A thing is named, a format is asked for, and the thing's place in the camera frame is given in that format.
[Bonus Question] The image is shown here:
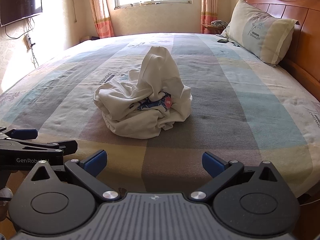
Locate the wooden bedside table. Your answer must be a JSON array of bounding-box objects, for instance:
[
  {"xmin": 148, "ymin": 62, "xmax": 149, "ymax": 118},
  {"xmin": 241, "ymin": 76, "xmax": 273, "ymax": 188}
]
[{"xmin": 201, "ymin": 24, "xmax": 225, "ymax": 35}]

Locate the wall mounted black television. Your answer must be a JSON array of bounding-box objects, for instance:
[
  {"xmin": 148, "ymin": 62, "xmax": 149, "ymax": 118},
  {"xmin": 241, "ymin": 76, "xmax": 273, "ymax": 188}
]
[{"xmin": 1, "ymin": 0, "xmax": 42, "ymax": 27}]

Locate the white printed sweatshirt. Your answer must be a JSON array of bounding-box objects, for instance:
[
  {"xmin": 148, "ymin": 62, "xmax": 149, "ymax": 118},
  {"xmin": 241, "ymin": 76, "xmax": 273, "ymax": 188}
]
[{"xmin": 93, "ymin": 46, "xmax": 193, "ymax": 139}]

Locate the wooden headboard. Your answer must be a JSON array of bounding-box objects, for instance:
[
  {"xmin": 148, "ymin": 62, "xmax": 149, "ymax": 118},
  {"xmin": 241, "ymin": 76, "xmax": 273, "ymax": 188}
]
[{"xmin": 244, "ymin": 0, "xmax": 320, "ymax": 100}]

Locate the left orange striped curtain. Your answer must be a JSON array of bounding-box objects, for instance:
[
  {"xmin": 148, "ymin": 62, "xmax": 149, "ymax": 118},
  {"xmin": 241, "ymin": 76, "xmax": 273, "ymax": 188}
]
[{"xmin": 89, "ymin": 0, "xmax": 114, "ymax": 38}]

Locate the orange striped curtain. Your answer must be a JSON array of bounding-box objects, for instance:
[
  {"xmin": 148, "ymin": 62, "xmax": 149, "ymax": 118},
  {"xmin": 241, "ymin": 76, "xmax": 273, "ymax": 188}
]
[
  {"xmin": 201, "ymin": 0, "xmax": 217, "ymax": 34},
  {"xmin": 89, "ymin": 0, "xmax": 114, "ymax": 38}
]

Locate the front pastel pillow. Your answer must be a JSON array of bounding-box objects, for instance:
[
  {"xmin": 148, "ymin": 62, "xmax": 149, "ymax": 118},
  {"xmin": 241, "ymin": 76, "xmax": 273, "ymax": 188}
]
[{"xmin": 221, "ymin": 0, "xmax": 298, "ymax": 66}]

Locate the patchwork pastel bed sheet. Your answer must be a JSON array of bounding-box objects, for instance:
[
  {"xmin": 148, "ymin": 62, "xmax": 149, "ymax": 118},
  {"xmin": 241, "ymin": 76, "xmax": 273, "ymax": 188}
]
[{"xmin": 1, "ymin": 33, "xmax": 319, "ymax": 196}]

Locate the right orange striped curtain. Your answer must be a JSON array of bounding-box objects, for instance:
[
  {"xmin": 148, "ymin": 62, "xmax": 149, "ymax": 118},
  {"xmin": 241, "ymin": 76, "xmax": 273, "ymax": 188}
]
[{"xmin": 201, "ymin": 0, "xmax": 217, "ymax": 34}]

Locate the black remote control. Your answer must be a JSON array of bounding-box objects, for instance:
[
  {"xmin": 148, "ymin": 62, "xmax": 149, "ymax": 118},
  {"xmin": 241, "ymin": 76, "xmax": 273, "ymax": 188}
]
[{"xmin": 217, "ymin": 39, "xmax": 228, "ymax": 43}]

